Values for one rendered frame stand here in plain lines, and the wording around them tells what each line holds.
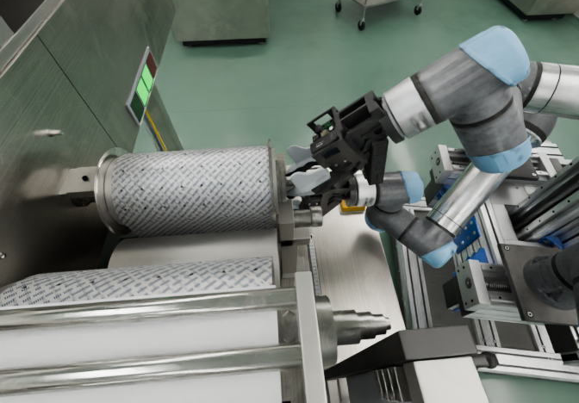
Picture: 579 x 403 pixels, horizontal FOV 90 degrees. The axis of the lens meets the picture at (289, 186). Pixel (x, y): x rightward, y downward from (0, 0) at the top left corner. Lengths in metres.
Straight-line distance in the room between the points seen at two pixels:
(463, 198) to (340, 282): 0.35
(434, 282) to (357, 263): 0.89
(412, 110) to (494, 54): 0.10
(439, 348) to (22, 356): 0.28
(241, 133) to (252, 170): 1.94
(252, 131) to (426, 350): 2.25
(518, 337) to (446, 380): 1.55
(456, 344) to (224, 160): 0.36
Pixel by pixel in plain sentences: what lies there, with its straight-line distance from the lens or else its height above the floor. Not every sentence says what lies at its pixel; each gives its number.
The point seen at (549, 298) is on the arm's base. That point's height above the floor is 0.84.
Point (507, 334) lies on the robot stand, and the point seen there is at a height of 0.21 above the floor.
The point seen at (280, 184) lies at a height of 1.28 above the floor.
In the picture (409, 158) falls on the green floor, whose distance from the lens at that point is 2.35.
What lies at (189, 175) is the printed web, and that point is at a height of 1.31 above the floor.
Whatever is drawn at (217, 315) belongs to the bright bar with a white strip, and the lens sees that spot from 0.22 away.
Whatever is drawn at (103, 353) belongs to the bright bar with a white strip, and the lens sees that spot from 0.25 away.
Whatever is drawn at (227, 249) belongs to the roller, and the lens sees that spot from 0.47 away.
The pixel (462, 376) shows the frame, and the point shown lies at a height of 1.44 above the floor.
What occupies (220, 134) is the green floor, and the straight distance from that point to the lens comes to 2.41.
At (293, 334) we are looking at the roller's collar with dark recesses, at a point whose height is 1.36.
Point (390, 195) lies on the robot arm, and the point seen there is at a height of 1.13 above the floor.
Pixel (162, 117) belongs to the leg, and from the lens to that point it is 1.49.
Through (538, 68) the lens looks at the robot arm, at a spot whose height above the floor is 1.40.
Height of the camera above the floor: 1.66
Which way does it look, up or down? 55 degrees down
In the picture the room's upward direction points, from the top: straight up
